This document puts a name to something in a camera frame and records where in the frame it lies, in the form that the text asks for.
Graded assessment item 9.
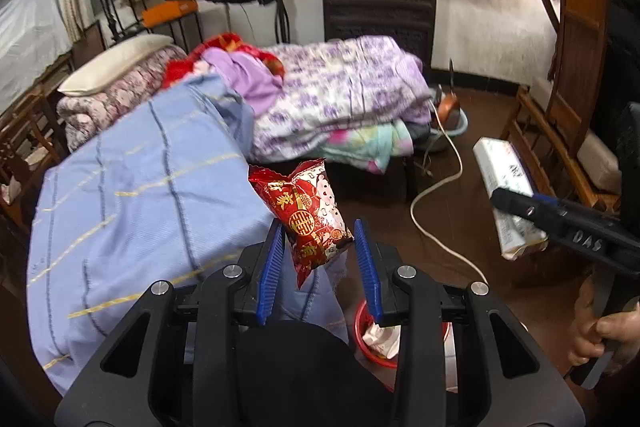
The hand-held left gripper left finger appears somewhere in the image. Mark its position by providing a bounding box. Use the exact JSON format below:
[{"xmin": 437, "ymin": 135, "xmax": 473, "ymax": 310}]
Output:
[{"xmin": 54, "ymin": 218, "xmax": 287, "ymax": 427}]

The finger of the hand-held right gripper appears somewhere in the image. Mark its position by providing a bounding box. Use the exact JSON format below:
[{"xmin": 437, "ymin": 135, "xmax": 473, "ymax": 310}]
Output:
[{"xmin": 490, "ymin": 188, "xmax": 563, "ymax": 239}]

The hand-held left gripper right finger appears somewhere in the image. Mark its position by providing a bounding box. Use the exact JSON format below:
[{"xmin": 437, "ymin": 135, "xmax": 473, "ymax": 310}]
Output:
[{"xmin": 353, "ymin": 218, "xmax": 586, "ymax": 427}]

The long white printed packet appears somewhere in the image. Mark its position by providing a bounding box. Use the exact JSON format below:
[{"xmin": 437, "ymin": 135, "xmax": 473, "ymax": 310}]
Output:
[{"xmin": 472, "ymin": 137, "xmax": 548, "ymax": 262}]

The red plastic basket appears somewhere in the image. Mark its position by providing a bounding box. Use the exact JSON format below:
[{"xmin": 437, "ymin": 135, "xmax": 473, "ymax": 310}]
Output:
[{"xmin": 352, "ymin": 299, "xmax": 453, "ymax": 390}]

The red patterned snack packet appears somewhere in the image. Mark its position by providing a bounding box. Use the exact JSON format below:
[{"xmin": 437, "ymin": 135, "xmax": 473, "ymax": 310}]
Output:
[{"xmin": 248, "ymin": 158, "xmax": 355, "ymax": 290}]

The person's right hand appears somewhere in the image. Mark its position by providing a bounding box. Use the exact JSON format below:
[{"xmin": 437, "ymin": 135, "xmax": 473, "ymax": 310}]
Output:
[{"xmin": 567, "ymin": 274, "xmax": 640, "ymax": 368}]

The white seat cushion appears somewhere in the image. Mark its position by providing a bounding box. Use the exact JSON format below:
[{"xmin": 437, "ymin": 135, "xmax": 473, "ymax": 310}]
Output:
[{"xmin": 577, "ymin": 129, "xmax": 623, "ymax": 192}]

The teal plastic basin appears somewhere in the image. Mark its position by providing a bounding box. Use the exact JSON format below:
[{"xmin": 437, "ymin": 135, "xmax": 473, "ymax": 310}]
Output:
[{"xmin": 425, "ymin": 109, "xmax": 471, "ymax": 152}]

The copper pot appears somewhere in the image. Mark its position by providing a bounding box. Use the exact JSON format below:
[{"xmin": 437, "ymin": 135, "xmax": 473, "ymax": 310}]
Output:
[{"xmin": 434, "ymin": 59, "xmax": 462, "ymax": 132}]

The pastel floral blanket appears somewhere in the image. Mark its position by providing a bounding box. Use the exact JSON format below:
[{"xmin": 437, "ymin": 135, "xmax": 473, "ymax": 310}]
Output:
[{"xmin": 320, "ymin": 122, "xmax": 416, "ymax": 175}]

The blue checked blanket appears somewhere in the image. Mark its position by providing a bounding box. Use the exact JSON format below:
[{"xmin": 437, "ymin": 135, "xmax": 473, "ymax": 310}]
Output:
[{"xmin": 25, "ymin": 74, "xmax": 351, "ymax": 395}]

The purple floral quilt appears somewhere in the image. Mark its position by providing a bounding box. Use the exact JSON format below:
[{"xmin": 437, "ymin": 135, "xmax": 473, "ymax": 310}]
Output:
[{"xmin": 247, "ymin": 36, "xmax": 436, "ymax": 162}]

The wooden armchair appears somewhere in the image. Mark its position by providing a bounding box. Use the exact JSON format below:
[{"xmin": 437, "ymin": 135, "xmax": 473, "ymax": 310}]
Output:
[{"xmin": 500, "ymin": 0, "xmax": 631, "ymax": 212}]

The lilac cloth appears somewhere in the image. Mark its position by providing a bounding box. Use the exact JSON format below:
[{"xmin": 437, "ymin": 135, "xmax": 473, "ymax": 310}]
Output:
[{"xmin": 202, "ymin": 47, "xmax": 286, "ymax": 115}]

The brown floral folded quilt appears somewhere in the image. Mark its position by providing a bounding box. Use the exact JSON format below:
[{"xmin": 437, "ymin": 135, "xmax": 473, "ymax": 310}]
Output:
[{"xmin": 55, "ymin": 46, "xmax": 188, "ymax": 152}]

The red blanket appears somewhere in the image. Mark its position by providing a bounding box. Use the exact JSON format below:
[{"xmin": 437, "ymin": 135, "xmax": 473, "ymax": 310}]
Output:
[{"xmin": 162, "ymin": 33, "xmax": 286, "ymax": 90}]

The cream pillow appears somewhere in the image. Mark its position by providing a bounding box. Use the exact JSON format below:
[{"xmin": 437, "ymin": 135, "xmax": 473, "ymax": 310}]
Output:
[{"xmin": 57, "ymin": 34, "xmax": 176, "ymax": 96}]

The wooden dining chair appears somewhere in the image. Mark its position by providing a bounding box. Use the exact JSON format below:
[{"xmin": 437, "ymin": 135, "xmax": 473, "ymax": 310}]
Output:
[{"xmin": 0, "ymin": 87, "xmax": 68, "ymax": 218}]

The white cover sheet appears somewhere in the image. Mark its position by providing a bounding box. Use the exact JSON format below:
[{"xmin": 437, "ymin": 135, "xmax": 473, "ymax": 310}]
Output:
[{"xmin": 0, "ymin": 0, "xmax": 73, "ymax": 112}]

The white cable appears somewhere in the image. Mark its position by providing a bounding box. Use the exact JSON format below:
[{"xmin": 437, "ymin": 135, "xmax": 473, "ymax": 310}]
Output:
[{"xmin": 410, "ymin": 104, "xmax": 488, "ymax": 285}]

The grey thin cable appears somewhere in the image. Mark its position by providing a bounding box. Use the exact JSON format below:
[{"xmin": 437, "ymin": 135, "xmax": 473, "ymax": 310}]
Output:
[{"xmin": 417, "ymin": 142, "xmax": 437, "ymax": 178}]

